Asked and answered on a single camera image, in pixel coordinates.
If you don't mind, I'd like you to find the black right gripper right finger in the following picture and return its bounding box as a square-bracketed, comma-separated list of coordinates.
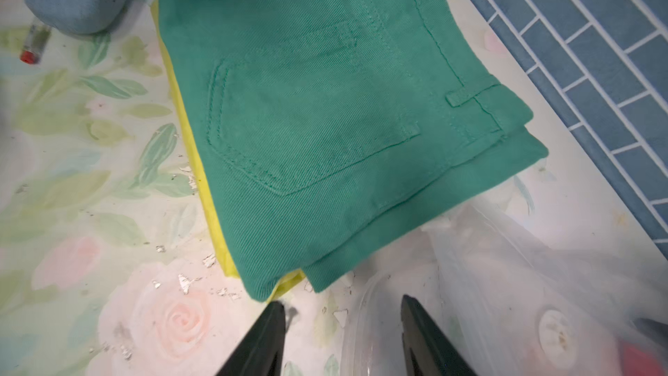
[401, 295, 476, 376]

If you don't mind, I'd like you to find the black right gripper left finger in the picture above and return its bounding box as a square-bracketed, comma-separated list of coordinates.
[216, 301, 287, 376]

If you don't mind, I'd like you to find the clear plastic vacuum bag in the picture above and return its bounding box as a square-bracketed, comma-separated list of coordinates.
[341, 202, 667, 375]

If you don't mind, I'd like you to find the neon yellow garment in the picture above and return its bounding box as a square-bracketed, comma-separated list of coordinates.
[150, 0, 306, 302]

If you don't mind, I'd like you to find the dark green garment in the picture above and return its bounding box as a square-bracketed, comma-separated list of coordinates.
[158, 0, 548, 301]

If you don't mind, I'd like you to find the white vacuum bag valve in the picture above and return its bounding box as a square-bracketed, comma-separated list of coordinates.
[538, 309, 579, 370]

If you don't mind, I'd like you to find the red folded garment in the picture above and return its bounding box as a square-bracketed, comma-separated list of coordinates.
[619, 341, 666, 376]

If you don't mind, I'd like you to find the black folded garment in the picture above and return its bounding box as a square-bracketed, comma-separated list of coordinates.
[633, 318, 668, 349]

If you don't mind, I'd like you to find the red capped small pen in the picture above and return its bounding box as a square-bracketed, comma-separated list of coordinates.
[20, 18, 51, 65]

